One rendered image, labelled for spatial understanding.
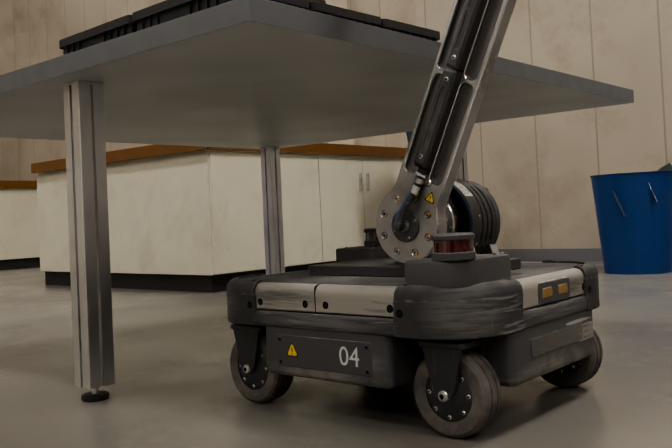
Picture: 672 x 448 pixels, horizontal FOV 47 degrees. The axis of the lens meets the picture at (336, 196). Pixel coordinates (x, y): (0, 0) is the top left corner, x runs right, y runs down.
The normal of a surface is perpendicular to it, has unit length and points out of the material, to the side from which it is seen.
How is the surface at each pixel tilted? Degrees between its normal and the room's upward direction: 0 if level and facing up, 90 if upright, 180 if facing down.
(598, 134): 90
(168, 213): 90
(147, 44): 90
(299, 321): 90
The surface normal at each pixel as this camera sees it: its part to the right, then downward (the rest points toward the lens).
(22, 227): 0.76, -0.05
